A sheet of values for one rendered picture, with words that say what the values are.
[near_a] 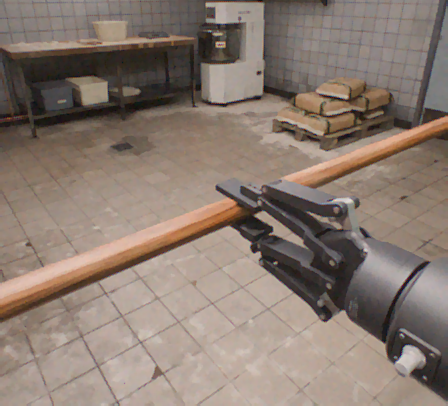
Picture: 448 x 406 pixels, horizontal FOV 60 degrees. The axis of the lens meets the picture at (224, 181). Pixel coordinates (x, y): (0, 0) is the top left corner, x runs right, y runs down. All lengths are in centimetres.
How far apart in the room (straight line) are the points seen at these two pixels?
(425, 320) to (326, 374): 154
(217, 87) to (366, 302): 515
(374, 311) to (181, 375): 151
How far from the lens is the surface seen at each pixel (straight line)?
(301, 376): 181
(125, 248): 37
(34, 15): 542
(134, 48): 492
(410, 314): 31
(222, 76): 537
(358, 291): 33
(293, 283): 42
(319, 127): 399
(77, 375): 188
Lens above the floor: 142
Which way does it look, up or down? 26 degrees down
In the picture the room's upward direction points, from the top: straight up
